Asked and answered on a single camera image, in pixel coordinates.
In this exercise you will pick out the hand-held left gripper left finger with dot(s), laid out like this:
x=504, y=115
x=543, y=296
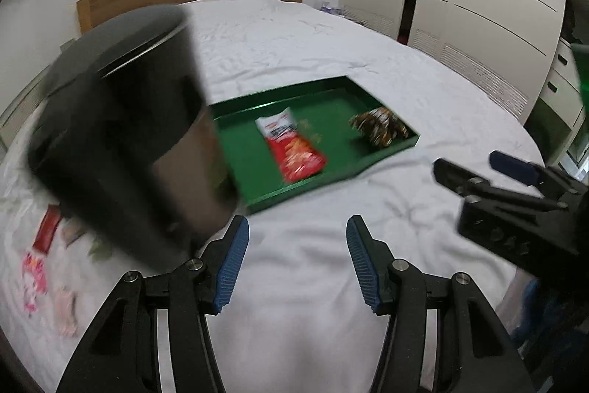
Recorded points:
x=230, y=268

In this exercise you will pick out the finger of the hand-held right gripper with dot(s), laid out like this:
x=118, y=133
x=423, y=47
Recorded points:
x=455, y=179
x=510, y=166

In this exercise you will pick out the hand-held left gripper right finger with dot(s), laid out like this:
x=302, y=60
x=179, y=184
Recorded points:
x=363, y=264

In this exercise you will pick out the brown gold striped snack packet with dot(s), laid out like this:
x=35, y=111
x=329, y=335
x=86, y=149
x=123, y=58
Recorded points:
x=379, y=126

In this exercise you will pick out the red and white snack packet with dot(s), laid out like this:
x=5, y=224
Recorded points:
x=294, y=153

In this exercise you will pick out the pale green snack packet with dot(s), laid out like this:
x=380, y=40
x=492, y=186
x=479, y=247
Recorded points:
x=99, y=251

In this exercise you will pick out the green tray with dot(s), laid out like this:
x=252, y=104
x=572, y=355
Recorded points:
x=239, y=130

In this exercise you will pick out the tan brown snack bar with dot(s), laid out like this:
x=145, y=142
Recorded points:
x=72, y=233

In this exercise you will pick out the black electric kettle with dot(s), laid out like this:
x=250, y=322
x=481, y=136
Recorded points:
x=129, y=135

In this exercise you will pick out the pale pink snack packet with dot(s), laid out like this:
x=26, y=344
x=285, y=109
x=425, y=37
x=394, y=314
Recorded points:
x=64, y=310

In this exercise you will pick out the dark red snack packet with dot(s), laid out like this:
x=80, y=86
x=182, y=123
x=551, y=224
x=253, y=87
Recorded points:
x=47, y=229

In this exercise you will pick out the pink and white snack packet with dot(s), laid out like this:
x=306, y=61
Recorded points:
x=36, y=278

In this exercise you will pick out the white drawer cabinet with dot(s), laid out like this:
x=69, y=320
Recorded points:
x=559, y=89

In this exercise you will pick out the small bedside clutter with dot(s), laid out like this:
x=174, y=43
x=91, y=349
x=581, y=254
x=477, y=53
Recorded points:
x=331, y=9

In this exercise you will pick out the beige side panel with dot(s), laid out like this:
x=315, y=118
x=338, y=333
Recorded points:
x=20, y=107

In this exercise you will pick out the wall socket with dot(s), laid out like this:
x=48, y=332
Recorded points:
x=67, y=45

